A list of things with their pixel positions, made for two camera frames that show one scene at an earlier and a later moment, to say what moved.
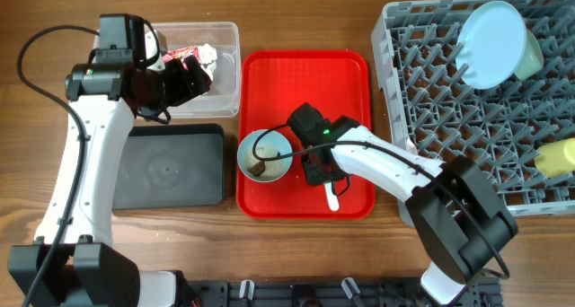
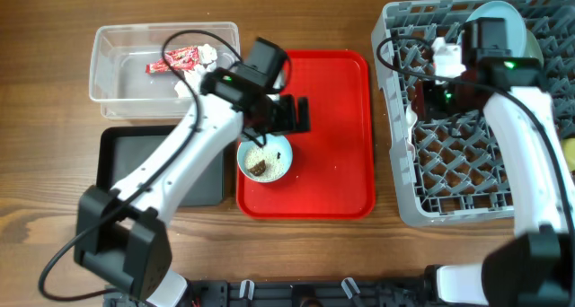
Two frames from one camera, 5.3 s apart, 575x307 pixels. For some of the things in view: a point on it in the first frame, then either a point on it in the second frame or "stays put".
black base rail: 330,293 stays put
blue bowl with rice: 269,144 stays put
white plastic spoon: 332,198 → 411,121
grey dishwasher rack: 438,116 stays put
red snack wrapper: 179,53 stays put
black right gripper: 313,176 → 430,107
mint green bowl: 532,60 stays put
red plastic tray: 271,83 stays put
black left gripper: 184,90 → 287,122
